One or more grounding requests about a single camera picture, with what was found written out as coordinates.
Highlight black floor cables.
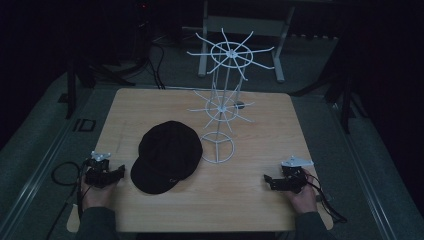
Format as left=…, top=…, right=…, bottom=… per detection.
left=133, top=39, right=167, bottom=90

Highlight person's right hand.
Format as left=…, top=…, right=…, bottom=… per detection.
left=285, top=177, right=319, bottom=216

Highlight person's left hand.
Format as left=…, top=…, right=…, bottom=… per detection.
left=79, top=173, right=116, bottom=212

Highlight white wire hat rack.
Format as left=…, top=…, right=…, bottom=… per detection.
left=186, top=27, right=276, bottom=165

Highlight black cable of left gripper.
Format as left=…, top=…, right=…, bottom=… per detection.
left=45, top=161, right=88, bottom=240

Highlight black stand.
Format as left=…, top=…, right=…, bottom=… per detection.
left=65, top=56, right=136, bottom=120
left=324, top=59, right=369, bottom=135

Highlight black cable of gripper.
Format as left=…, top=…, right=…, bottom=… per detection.
left=304, top=171, right=348, bottom=225
left=45, top=161, right=88, bottom=240

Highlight black cap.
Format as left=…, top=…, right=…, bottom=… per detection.
left=130, top=120, right=204, bottom=195

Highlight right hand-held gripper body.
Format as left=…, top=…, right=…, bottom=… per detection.
left=271, top=155, right=315, bottom=194

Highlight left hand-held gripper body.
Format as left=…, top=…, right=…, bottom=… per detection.
left=83, top=150, right=116, bottom=190

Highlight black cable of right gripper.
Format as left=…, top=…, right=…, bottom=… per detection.
left=304, top=171, right=348, bottom=225

